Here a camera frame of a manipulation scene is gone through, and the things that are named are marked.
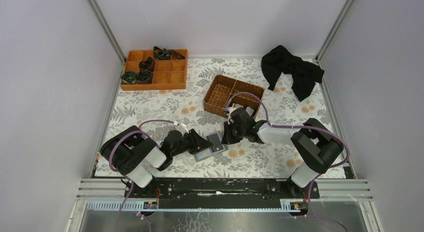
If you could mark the black credit card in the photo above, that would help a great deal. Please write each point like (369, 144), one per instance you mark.
(217, 145)

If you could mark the cards stack in basket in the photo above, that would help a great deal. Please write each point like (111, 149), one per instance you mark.
(250, 111)

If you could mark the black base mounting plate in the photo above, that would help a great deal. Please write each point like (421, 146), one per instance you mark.
(213, 193)

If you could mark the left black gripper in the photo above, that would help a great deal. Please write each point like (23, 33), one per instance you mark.
(195, 143)

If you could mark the aluminium frame rail front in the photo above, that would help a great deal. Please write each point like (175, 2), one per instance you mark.
(108, 194)

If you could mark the grey leather card holder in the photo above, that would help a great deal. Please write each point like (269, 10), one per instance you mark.
(205, 154)

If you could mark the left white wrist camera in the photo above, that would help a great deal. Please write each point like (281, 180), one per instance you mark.
(183, 126)

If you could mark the brown wicker divided basket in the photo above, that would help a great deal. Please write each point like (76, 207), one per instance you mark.
(225, 90)

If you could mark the orange compartment tray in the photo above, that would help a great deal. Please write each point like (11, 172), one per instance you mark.
(157, 69)

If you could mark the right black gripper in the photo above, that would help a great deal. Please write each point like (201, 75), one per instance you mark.
(234, 125)

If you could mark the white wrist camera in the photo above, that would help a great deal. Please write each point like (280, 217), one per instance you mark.
(183, 126)
(229, 110)

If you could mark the floral patterned table mat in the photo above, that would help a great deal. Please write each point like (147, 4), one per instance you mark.
(154, 111)

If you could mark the black crumpled cloth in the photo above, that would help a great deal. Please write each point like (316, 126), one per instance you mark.
(304, 74)

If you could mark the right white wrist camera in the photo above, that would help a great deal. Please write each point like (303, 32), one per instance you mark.
(229, 110)

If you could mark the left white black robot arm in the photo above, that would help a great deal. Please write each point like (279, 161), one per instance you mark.
(128, 151)

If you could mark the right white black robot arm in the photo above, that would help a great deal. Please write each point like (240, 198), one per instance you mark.
(317, 146)

